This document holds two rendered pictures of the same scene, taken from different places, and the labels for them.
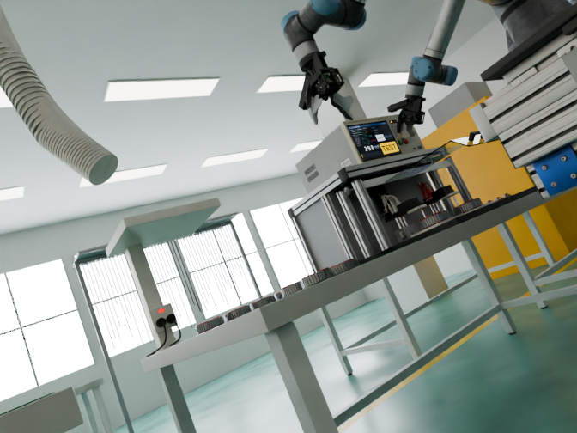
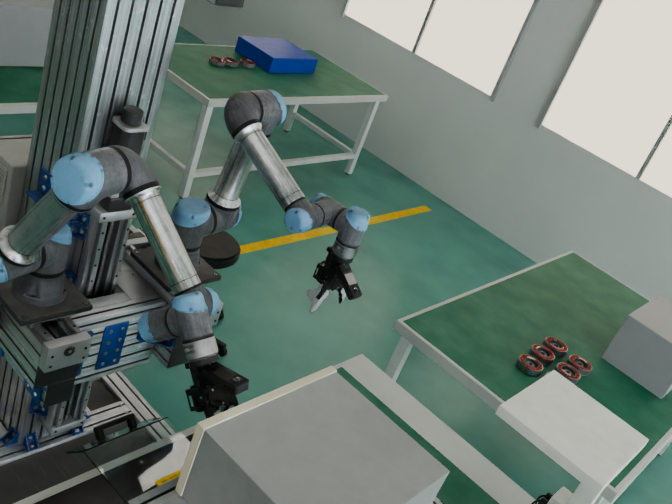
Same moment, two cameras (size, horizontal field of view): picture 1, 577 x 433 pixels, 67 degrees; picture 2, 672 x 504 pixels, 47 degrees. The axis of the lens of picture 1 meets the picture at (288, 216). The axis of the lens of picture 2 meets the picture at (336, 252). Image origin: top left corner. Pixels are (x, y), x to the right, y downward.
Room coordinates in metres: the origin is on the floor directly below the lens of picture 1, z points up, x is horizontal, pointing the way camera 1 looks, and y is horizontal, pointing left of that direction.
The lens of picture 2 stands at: (3.18, -1.02, 2.45)
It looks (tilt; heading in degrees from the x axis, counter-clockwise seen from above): 27 degrees down; 159
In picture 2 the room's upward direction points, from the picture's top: 22 degrees clockwise
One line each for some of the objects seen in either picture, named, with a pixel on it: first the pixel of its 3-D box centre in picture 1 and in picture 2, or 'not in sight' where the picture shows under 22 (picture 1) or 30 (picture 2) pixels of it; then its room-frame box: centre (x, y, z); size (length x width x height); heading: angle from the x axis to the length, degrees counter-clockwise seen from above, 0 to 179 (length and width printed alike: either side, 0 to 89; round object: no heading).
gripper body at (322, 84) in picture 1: (319, 76); (334, 268); (1.18, -0.24, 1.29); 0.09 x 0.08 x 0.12; 36
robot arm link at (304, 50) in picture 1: (308, 55); (344, 248); (1.19, -0.24, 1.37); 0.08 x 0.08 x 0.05
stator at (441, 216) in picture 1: (434, 220); not in sight; (1.66, -0.50, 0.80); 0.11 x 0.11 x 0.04
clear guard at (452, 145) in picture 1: (449, 155); (150, 471); (1.85, -0.74, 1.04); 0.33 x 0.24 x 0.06; 37
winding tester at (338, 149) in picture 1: (359, 157); (314, 479); (1.99, -0.42, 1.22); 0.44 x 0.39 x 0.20; 127
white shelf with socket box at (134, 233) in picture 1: (180, 277); (541, 476); (1.65, 0.47, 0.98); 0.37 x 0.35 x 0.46; 127
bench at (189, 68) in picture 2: not in sight; (255, 116); (-2.42, 0.09, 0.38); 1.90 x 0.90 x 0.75; 127
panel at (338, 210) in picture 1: (394, 210); not in sight; (1.93, -0.45, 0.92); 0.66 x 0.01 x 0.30; 127
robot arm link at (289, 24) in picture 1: (298, 33); (352, 226); (1.19, -0.24, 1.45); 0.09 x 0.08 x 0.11; 43
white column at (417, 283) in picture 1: (374, 191); not in sight; (5.98, -1.25, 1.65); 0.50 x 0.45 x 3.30; 37
